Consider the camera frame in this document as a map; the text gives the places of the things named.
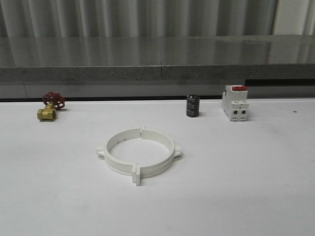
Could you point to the black cylindrical capacitor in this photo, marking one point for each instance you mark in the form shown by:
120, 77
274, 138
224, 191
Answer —
193, 102

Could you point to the white half pipe clamp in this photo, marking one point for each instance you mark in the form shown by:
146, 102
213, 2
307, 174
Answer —
140, 171
117, 165

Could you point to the brass valve red handwheel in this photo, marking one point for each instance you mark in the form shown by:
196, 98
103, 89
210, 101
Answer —
53, 102

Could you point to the grey stone ledge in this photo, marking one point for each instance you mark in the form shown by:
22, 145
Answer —
100, 67

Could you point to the white circuit breaker red switch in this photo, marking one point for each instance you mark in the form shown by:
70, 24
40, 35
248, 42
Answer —
234, 102

